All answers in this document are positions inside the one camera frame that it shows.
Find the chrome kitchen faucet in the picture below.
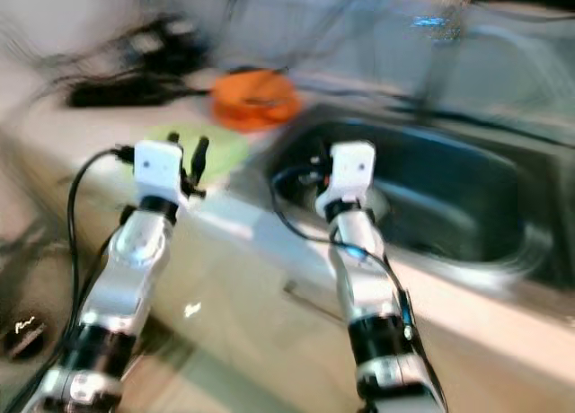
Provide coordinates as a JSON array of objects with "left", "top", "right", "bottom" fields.
[{"left": 409, "top": 0, "right": 486, "bottom": 118}]

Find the orange bowl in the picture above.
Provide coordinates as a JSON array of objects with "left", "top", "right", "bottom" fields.
[{"left": 214, "top": 67, "right": 299, "bottom": 113}]

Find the black power strip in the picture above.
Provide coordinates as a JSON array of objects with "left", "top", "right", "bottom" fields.
[{"left": 67, "top": 76, "right": 190, "bottom": 109}]

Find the black power adapter box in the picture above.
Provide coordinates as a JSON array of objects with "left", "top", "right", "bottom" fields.
[{"left": 112, "top": 18, "right": 199, "bottom": 77}]

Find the stainless steel sink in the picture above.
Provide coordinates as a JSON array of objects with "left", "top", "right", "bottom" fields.
[{"left": 229, "top": 103, "right": 575, "bottom": 293}]

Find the grey floor fan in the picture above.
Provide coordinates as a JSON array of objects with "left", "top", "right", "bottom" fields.
[{"left": 0, "top": 251, "right": 55, "bottom": 360}]

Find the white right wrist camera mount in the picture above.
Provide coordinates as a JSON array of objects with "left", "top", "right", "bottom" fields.
[{"left": 314, "top": 141, "right": 376, "bottom": 216}]

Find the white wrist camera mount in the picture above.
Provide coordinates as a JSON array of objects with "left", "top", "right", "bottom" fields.
[
  {"left": 314, "top": 141, "right": 376, "bottom": 216},
  {"left": 133, "top": 139, "right": 185, "bottom": 203}
]

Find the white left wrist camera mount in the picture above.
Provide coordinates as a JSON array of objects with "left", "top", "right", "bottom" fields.
[{"left": 133, "top": 139, "right": 185, "bottom": 203}]

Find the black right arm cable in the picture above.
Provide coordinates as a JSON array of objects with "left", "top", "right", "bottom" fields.
[{"left": 270, "top": 162, "right": 414, "bottom": 320}]

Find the silver cabinet handle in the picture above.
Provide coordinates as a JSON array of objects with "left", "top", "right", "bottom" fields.
[{"left": 283, "top": 281, "right": 351, "bottom": 324}]

